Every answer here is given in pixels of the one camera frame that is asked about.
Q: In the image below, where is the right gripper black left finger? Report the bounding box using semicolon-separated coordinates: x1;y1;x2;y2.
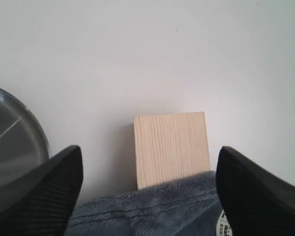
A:
0;145;83;236

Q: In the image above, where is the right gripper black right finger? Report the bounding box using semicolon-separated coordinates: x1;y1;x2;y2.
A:
216;147;295;236

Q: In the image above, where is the grey fleece towel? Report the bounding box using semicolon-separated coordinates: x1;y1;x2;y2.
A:
64;171;234;236

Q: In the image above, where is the light wooden cube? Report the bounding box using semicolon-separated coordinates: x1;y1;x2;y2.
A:
134;112;210;189

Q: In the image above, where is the round stainless steel plate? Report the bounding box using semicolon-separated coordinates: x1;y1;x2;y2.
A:
0;88;51;187

